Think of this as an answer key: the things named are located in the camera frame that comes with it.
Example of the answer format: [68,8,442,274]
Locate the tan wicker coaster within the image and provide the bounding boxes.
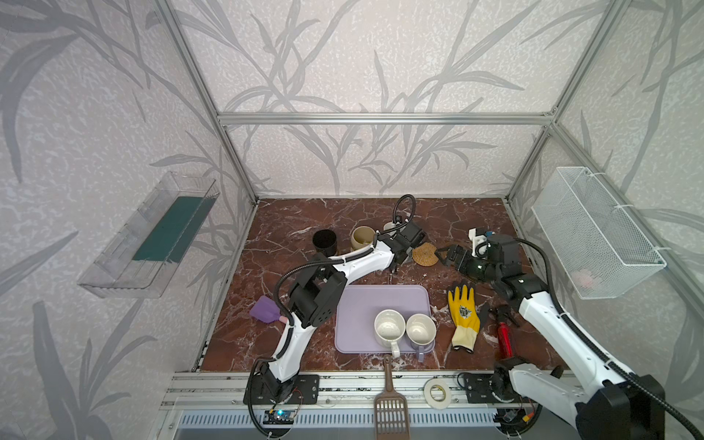
[412,242,439,267]

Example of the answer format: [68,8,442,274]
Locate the beige mug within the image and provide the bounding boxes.
[350,225,376,250]

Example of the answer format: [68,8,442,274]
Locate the black mug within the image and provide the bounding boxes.
[312,229,337,257]

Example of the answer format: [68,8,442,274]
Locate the white mug lavender handle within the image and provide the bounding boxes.
[406,313,436,363]

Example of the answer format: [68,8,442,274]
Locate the white mug cream handle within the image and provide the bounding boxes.
[373,309,406,359]

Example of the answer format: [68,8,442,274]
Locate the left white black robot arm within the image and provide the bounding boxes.
[244,221,427,404]

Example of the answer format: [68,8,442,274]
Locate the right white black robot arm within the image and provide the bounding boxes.
[436,234,703,439]

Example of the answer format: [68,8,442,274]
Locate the yellow work glove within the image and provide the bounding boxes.
[447,283,480,353]

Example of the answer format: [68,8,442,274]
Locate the lavender plastic tray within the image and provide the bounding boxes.
[335,284,431,354]

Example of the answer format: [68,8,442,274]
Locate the red black tool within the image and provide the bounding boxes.
[489,304,519,359]

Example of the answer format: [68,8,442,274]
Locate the white tape roll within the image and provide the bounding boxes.
[423,378,452,411]

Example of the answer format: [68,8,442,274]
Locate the purple cloth piece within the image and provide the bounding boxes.
[249,295,281,324]

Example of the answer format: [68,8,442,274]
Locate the right electronics board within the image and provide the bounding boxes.
[494,408,535,426]

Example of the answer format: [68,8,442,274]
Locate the electronics board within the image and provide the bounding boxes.
[494,408,535,426]
[262,409,297,426]

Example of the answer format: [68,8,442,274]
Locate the brown slotted scoop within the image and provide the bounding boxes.
[374,355,410,440]

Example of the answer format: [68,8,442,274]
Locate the left electronics board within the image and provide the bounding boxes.
[262,409,297,426]

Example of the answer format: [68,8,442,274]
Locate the green flat sheet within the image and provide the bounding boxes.
[133,196,216,263]

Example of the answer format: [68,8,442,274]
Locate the white wire basket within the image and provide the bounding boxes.
[532,167,667,300]

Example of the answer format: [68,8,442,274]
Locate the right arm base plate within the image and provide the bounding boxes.
[456,371,536,405]

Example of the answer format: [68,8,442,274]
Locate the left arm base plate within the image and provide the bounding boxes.
[243,373,320,405]

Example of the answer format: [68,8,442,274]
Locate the clear plastic wall bin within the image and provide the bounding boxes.
[78,172,220,299]

